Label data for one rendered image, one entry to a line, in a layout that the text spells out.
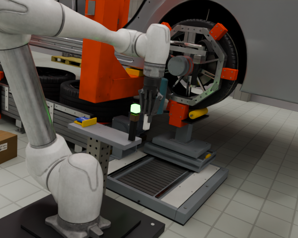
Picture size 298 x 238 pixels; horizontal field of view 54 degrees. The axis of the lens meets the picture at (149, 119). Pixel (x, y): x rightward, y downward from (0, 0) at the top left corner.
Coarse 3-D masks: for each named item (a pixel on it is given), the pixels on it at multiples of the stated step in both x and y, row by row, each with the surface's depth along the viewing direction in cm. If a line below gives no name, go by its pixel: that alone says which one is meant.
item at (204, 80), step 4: (208, 56) 221; (212, 56) 219; (204, 64) 221; (208, 64) 222; (212, 64) 220; (216, 64) 218; (204, 68) 223; (208, 68) 222; (212, 68) 220; (212, 72) 221; (184, 76) 233; (200, 76) 227; (204, 76) 225; (184, 80) 234; (196, 80) 229; (204, 80) 225; (208, 80) 224; (196, 84) 229; (204, 84) 226
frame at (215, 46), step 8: (176, 32) 209; (192, 32) 203; (200, 32) 200; (208, 32) 197; (208, 40) 198; (216, 40) 199; (216, 48) 196; (224, 56) 194; (224, 64) 199; (216, 72) 199; (216, 80) 200; (168, 88) 226; (216, 88) 201; (168, 96) 221; (176, 96) 218; (200, 96) 208; (208, 96) 210; (192, 104) 212
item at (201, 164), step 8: (144, 144) 243; (152, 144) 245; (152, 152) 240; (160, 152) 236; (168, 152) 232; (176, 152) 234; (208, 152) 244; (216, 152) 248; (168, 160) 233; (176, 160) 229; (184, 160) 226; (192, 160) 223; (200, 160) 225; (208, 160) 234; (192, 168) 223; (200, 168) 221
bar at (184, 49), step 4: (172, 48) 192; (176, 48) 191; (180, 48) 189; (184, 48) 188; (188, 48) 186; (188, 52) 187; (192, 52) 186; (196, 52) 184; (200, 52) 183; (204, 52) 181
